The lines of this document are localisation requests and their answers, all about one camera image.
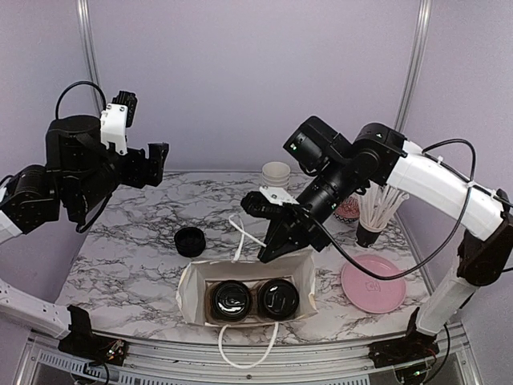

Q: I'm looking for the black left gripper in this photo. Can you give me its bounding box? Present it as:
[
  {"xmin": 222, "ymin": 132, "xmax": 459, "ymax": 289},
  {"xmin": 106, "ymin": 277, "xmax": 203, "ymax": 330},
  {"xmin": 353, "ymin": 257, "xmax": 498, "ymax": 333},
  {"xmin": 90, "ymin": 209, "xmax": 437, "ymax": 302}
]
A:
[{"xmin": 71, "ymin": 141, "xmax": 169, "ymax": 216}]

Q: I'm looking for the left aluminium frame post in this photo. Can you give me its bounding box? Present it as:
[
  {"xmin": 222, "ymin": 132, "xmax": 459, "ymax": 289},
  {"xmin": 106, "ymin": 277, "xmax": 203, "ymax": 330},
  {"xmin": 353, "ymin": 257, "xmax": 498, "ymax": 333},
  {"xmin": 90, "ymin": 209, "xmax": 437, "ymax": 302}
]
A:
[{"xmin": 75, "ymin": 0, "xmax": 107, "ymax": 113}]

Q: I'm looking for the stack of white paper cups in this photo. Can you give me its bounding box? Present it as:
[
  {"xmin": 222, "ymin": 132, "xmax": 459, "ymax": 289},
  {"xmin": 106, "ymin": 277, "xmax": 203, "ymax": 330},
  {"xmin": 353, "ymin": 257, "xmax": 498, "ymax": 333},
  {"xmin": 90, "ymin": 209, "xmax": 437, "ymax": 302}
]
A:
[{"xmin": 261, "ymin": 161, "xmax": 291, "ymax": 188}]

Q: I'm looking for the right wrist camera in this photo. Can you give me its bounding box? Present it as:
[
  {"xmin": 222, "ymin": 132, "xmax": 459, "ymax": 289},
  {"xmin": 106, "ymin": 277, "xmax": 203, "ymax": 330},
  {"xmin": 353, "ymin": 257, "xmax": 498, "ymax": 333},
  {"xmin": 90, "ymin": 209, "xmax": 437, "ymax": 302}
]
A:
[{"xmin": 240, "ymin": 186, "xmax": 298, "ymax": 220}]

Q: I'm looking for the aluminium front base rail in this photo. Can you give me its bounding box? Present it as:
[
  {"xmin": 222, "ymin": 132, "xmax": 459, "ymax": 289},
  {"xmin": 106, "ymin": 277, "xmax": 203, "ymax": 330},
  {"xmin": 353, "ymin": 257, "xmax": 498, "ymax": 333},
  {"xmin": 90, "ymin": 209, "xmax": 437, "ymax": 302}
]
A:
[{"xmin": 10, "ymin": 324, "xmax": 483, "ymax": 384}]

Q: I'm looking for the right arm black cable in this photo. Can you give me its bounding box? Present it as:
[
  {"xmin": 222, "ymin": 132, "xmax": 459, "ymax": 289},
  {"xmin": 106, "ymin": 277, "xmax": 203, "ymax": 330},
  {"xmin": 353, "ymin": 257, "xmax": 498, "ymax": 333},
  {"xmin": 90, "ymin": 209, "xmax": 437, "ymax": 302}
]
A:
[{"xmin": 296, "ymin": 139, "xmax": 513, "ymax": 362}]

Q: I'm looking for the black cup holding straws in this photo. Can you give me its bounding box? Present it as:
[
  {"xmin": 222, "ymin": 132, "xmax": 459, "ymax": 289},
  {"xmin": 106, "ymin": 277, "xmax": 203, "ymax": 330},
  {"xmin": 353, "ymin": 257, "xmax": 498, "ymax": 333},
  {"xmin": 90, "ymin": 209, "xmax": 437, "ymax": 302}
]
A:
[{"xmin": 356, "ymin": 223, "xmax": 383, "ymax": 248}]

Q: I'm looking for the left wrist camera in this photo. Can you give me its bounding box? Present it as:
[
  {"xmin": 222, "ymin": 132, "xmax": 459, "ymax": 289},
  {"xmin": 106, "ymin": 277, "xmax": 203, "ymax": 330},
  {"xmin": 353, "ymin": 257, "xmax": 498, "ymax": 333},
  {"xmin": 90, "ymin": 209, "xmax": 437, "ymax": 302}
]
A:
[{"xmin": 100, "ymin": 91, "xmax": 138, "ymax": 156}]

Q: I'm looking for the aluminium frame post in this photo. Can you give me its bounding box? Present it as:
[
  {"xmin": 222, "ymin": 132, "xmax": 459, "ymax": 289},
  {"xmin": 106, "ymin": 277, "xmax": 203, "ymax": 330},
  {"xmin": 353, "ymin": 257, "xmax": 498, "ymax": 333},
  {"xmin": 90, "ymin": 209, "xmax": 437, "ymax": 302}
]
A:
[
  {"xmin": 394, "ymin": 0, "xmax": 433, "ymax": 132},
  {"xmin": 75, "ymin": 0, "xmax": 107, "ymax": 113}
]

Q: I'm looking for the pink plastic plate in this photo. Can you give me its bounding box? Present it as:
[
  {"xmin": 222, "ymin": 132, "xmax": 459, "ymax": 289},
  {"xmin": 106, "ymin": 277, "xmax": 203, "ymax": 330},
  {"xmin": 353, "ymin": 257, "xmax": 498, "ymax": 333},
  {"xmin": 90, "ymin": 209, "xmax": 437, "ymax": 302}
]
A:
[{"xmin": 341, "ymin": 254, "xmax": 406, "ymax": 314}]

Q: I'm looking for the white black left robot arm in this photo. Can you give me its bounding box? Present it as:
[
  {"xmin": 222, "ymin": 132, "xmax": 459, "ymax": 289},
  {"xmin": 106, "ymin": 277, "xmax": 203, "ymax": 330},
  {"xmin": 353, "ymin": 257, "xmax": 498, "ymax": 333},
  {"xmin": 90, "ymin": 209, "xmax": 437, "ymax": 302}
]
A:
[{"xmin": 1, "ymin": 115, "xmax": 169, "ymax": 361}]

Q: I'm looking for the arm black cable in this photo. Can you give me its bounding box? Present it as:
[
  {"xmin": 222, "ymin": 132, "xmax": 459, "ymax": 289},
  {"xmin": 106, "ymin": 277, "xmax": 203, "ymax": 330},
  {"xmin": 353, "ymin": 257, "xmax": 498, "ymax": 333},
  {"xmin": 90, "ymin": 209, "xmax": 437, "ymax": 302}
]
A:
[
  {"xmin": 55, "ymin": 81, "xmax": 117, "ymax": 234},
  {"xmin": 296, "ymin": 139, "xmax": 513, "ymax": 362}
]

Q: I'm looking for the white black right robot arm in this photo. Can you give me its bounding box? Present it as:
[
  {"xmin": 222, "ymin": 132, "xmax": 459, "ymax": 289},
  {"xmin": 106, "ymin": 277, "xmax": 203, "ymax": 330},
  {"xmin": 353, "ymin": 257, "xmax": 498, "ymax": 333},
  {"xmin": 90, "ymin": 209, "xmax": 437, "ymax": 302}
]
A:
[{"xmin": 251, "ymin": 116, "xmax": 512, "ymax": 367}]

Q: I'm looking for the right aluminium frame post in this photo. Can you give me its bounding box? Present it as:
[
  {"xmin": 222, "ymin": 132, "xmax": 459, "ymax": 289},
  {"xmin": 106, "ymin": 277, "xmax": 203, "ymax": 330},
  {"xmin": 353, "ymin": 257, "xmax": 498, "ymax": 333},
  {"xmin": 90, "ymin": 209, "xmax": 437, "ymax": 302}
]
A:
[{"xmin": 394, "ymin": 0, "xmax": 433, "ymax": 132}]

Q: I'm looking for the white paper coffee cup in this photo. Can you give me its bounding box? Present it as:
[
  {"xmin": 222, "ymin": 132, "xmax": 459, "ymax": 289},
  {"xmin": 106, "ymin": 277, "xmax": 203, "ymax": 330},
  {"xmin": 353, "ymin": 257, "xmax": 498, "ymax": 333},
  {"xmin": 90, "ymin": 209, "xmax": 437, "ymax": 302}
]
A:
[{"xmin": 256, "ymin": 278, "xmax": 301, "ymax": 321}]

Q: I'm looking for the brown paper takeout bag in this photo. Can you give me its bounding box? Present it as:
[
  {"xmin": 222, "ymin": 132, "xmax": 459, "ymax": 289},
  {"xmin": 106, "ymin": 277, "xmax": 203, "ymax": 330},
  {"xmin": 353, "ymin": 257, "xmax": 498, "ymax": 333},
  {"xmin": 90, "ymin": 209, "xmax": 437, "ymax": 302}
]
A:
[{"xmin": 176, "ymin": 213, "xmax": 317, "ymax": 369}]

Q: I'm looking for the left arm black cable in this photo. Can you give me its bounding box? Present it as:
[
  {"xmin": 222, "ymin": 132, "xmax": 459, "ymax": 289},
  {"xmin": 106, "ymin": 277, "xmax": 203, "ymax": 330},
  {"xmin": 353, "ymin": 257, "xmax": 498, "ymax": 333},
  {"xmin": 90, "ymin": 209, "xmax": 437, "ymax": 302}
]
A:
[{"xmin": 55, "ymin": 81, "xmax": 117, "ymax": 234}]

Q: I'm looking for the black coffee cup lid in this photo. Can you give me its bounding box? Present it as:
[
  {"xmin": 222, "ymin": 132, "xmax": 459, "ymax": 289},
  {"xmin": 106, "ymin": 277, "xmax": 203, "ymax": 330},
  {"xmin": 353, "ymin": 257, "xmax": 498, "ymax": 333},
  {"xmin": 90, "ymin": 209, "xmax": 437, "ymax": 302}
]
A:
[{"xmin": 256, "ymin": 279, "xmax": 301, "ymax": 320}]

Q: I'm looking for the brown cardboard cup carrier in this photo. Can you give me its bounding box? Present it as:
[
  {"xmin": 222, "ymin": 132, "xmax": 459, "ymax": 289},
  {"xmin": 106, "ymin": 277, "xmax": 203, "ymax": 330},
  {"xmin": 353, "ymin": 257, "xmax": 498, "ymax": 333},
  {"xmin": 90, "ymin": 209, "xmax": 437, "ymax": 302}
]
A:
[{"xmin": 204, "ymin": 279, "xmax": 263, "ymax": 325}]

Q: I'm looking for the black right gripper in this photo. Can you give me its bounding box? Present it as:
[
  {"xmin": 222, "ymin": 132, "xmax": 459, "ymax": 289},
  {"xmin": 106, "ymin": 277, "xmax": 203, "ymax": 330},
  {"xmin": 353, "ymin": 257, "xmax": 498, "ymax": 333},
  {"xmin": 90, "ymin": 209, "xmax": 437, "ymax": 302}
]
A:
[{"xmin": 259, "ymin": 156, "xmax": 357, "ymax": 263}]

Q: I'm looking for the patterned red blue bowl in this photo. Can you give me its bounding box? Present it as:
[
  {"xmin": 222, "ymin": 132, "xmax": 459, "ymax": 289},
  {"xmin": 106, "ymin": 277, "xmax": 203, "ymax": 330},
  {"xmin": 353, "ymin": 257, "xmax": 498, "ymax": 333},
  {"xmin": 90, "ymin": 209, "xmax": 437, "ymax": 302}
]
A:
[{"xmin": 333, "ymin": 196, "xmax": 360, "ymax": 224}]

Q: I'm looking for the stack of black cup lids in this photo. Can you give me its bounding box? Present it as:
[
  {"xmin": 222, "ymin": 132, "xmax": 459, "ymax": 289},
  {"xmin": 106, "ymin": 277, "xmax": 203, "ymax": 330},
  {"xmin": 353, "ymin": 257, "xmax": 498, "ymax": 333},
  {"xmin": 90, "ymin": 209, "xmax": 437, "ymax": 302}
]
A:
[{"xmin": 174, "ymin": 227, "xmax": 206, "ymax": 258}]

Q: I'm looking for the bundle of white wrapped straws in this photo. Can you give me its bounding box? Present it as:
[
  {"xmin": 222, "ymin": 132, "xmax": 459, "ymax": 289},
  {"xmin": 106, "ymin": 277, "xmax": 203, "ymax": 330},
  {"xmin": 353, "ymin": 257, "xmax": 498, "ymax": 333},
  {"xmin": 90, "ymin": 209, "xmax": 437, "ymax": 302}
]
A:
[{"xmin": 358, "ymin": 183, "xmax": 410, "ymax": 233}]

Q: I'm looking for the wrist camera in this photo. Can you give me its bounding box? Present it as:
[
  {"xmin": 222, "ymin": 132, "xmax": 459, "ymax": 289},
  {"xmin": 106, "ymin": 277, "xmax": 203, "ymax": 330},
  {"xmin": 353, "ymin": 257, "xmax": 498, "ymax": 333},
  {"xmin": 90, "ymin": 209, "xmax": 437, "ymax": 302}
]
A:
[
  {"xmin": 100, "ymin": 91, "xmax": 138, "ymax": 156},
  {"xmin": 240, "ymin": 186, "xmax": 298, "ymax": 220}
]

